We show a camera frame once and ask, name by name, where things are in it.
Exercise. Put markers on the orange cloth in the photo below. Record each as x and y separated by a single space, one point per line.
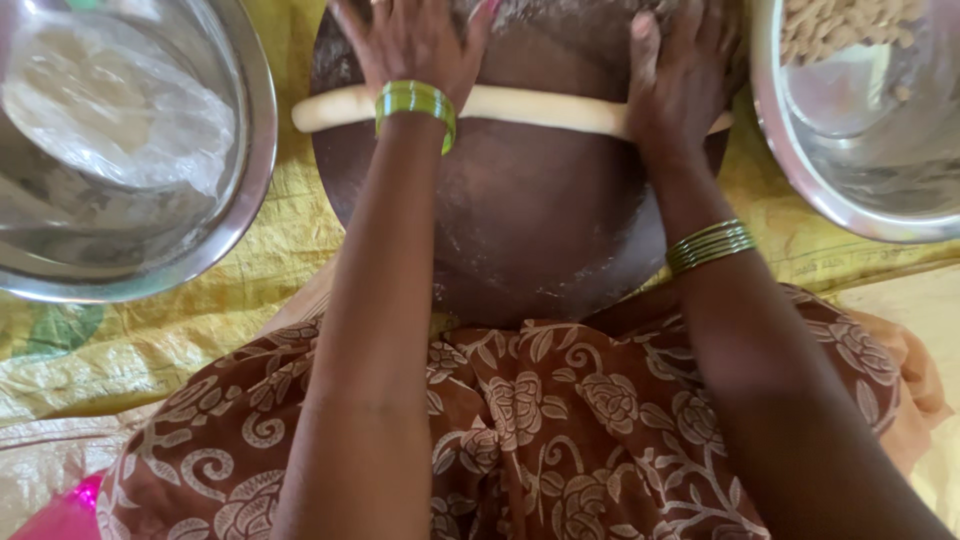
915 390

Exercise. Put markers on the steel bowl with dough pieces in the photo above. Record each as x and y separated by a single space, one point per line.
862 172

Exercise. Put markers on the clear plastic flour bag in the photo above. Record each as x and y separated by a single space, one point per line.
120 105

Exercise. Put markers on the brown floral garment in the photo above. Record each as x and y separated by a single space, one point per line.
555 420

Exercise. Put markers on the yellow woven sack mat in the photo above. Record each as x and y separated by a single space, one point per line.
292 232

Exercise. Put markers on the pile of small dough pieces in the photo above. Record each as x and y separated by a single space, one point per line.
832 26

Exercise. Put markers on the green bangles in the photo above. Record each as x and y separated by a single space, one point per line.
416 101

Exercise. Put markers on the pink plastic object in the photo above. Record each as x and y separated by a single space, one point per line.
64 514

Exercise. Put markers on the person's left hand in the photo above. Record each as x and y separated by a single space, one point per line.
412 49

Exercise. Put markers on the gold bangles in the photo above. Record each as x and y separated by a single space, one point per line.
711 244

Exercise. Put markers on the round brown wooden board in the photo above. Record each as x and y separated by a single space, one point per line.
525 217

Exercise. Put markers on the steel bowl with plastic bag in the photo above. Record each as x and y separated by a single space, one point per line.
225 232

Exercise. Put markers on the white woven sack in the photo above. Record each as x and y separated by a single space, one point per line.
52 457

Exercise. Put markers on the person's right hand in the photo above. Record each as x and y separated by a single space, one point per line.
682 82

